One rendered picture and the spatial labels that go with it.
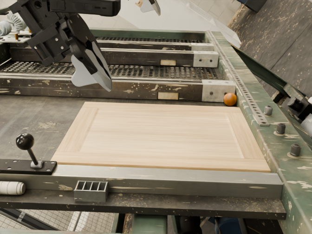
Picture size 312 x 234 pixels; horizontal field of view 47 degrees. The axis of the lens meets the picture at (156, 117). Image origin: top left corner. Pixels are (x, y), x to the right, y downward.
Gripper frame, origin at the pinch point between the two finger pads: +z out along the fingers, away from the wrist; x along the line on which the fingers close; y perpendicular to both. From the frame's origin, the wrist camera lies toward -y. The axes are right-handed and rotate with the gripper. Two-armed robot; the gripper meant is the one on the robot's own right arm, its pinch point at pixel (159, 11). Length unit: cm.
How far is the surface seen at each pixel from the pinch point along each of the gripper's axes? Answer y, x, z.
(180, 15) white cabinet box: 30, -348, 64
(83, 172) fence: 25, 60, 15
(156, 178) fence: 10, 61, 24
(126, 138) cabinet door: 21.4, 37.0, 22.2
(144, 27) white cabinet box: 79, -348, 54
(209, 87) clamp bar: -2.4, -1.2, 34.5
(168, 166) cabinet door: 9, 52, 28
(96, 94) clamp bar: 37.0, 0.8, 15.4
